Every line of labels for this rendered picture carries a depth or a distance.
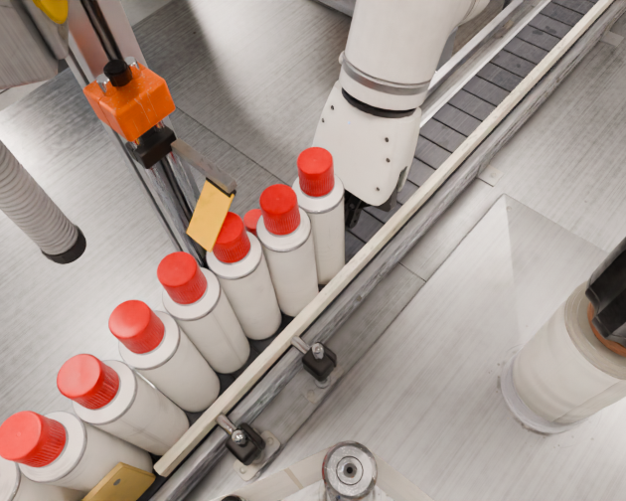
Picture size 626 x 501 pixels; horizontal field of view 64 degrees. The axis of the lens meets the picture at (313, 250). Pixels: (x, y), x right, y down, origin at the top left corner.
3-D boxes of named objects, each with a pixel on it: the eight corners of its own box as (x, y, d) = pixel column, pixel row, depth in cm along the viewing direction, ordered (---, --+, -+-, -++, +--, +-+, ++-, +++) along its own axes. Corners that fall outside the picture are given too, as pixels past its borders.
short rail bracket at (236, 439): (256, 475, 56) (236, 459, 46) (219, 436, 58) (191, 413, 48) (277, 452, 57) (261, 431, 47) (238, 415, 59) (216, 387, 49)
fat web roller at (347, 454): (352, 532, 48) (354, 525, 32) (316, 496, 50) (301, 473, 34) (382, 492, 50) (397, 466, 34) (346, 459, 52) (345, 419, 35)
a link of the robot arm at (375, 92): (322, 52, 46) (316, 83, 48) (401, 94, 42) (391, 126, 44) (375, 34, 51) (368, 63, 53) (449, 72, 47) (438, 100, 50)
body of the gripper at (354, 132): (317, 70, 47) (298, 167, 55) (405, 120, 44) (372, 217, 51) (364, 53, 52) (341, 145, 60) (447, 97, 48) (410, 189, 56)
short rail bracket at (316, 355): (323, 399, 60) (318, 368, 49) (305, 382, 61) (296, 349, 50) (341, 378, 61) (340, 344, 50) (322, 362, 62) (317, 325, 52)
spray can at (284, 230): (294, 327, 59) (271, 234, 41) (267, 296, 61) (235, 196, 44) (328, 300, 61) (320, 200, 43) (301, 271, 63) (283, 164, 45)
